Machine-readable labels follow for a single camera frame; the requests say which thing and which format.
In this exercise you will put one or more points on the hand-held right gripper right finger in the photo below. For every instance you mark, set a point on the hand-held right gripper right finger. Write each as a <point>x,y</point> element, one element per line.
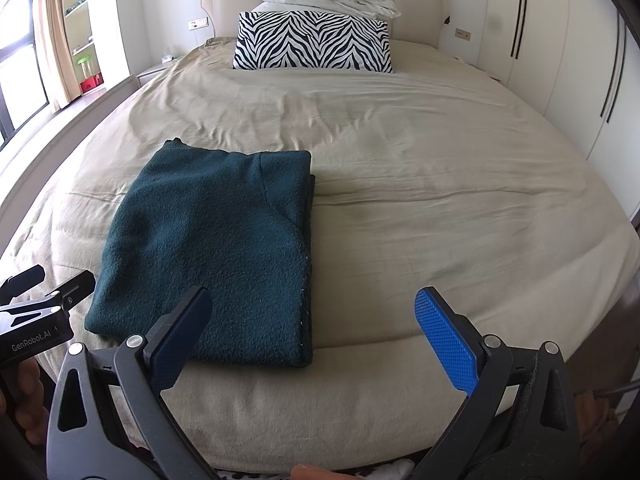
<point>445,342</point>

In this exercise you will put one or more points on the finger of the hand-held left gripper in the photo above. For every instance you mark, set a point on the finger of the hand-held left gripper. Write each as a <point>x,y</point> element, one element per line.
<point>22,280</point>
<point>75,285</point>

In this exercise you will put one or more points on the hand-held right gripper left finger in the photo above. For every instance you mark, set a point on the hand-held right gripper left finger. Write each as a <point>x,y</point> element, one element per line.
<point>184,342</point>

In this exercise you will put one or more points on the dark green sweater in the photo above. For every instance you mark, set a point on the dark green sweater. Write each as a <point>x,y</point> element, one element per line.
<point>210,240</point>

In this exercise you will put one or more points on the person's left hand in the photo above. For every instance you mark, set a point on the person's left hand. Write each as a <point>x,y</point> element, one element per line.
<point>32,395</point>

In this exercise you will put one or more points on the white window bench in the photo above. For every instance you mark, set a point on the white window bench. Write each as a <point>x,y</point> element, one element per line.
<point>65,135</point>

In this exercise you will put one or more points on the bed with beige sheet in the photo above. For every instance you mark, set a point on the bed with beige sheet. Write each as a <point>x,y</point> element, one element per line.
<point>425,160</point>

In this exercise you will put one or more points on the red box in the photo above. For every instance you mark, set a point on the red box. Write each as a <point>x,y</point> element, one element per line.
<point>92,85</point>

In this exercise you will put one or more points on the green container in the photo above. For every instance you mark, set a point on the green container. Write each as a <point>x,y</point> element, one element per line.
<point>85,66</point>

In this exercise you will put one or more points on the window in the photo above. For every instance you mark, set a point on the window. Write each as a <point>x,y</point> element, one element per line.
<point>20,60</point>

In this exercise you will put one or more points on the white nightstand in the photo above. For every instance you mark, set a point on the white nightstand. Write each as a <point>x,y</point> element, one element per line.
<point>152,74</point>

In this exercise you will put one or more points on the tissue box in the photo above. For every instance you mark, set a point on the tissue box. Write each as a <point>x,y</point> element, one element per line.
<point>168,58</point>

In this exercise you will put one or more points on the beige curtain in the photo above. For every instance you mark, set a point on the beige curtain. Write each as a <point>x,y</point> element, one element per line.
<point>52,35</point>

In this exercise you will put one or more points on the white wardrobe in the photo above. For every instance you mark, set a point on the white wardrobe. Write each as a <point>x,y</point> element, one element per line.
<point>565,60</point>

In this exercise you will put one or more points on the beige padded headboard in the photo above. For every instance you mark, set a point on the beige padded headboard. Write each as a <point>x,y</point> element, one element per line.
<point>230,0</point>

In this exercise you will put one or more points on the zebra print pillow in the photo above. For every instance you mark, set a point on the zebra print pillow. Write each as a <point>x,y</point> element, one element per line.
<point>310,42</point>

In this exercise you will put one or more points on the white wall shelf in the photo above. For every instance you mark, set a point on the white wall shelf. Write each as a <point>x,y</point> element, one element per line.
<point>87,10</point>

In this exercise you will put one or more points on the wall socket panel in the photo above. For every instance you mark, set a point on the wall socket panel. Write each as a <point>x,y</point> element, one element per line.
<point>198,23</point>

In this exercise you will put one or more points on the small wall socket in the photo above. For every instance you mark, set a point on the small wall socket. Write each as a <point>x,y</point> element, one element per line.
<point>462,34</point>

